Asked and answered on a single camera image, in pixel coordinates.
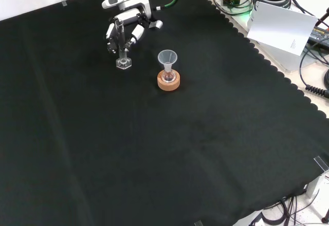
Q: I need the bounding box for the black bench cloth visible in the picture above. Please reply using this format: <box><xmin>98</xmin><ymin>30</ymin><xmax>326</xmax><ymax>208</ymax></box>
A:
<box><xmin>0</xmin><ymin>0</ymin><xmax>329</xmax><ymax>226</ymax></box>

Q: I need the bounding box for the black coiled cable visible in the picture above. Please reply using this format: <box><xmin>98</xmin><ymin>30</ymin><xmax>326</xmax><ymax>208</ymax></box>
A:
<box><xmin>299</xmin><ymin>43</ymin><xmax>329</xmax><ymax>98</ymax></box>

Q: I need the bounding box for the cork ring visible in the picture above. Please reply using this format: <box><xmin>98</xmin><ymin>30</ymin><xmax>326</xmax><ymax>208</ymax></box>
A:
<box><xmin>156</xmin><ymin>69</ymin><xmax>182</xmax><ymax>92</ymax></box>

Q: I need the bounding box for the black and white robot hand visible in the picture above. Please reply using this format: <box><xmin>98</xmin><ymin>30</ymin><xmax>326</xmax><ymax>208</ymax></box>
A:
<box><xmin>101</xmin><ymin>0</ymin><xmax>163</xmax><ymax>55</ymax></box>

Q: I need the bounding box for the small round-bottom glass flask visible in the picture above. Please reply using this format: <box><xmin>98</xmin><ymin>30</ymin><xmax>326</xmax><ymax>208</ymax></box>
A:
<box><xmin>161</xmin><ymin>65</ymin><xmax>176</xmax><ymax>84</ymax></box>

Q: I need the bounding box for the black power adapter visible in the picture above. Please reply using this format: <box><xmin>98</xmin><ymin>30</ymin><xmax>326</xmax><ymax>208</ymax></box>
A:
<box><xmin>307</xmin><ymin>26</ymin><xmax>329</xmax><ymax>45</ymax></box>

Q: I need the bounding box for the white paper card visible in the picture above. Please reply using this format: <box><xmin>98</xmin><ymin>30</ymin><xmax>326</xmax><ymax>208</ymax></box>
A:
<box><xmin>246</xmin><ymin>1</ymin><xmax>319</xmax><ymax>57</ymax></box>

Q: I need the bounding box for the clear plastic funnel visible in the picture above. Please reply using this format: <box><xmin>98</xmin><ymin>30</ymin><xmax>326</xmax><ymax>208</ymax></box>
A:
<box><xmin>157</xmin><ymin>50</ymin><xmax>180</xmax><ymax>69</ymax></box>

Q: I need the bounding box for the white base box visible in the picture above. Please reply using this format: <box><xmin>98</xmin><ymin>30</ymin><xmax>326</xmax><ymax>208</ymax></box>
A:
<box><xmin>245</xmin><ymin>5</ymin><xmax>310</xmax><ymax>73</ymax></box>

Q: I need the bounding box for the clear graduated cylinder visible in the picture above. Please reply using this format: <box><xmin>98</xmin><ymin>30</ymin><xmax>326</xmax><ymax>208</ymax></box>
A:
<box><xmin>114</xmin><ymin>18</ymin><xmax>133</xmax><ymax>71</ymax></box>

